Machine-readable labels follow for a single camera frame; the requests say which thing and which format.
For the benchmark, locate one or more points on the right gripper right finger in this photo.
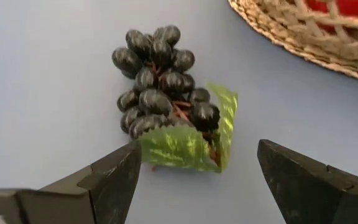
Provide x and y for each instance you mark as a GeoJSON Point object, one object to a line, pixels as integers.
{"type": "Point", "coordinates": [315, 193]}

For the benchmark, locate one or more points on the dark purple grape bunch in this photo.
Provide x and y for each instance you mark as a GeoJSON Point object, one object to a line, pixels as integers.
{"type": "Point", "coordinates": [160, 93]}

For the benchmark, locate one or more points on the red bell pepper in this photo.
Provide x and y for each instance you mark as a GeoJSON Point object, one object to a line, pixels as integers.
{"type": "Point", "coordinates": [350, 7]}

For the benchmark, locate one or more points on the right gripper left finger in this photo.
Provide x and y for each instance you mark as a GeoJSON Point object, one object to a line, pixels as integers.
{"type": "Point", "coordinates": [104, 193]}

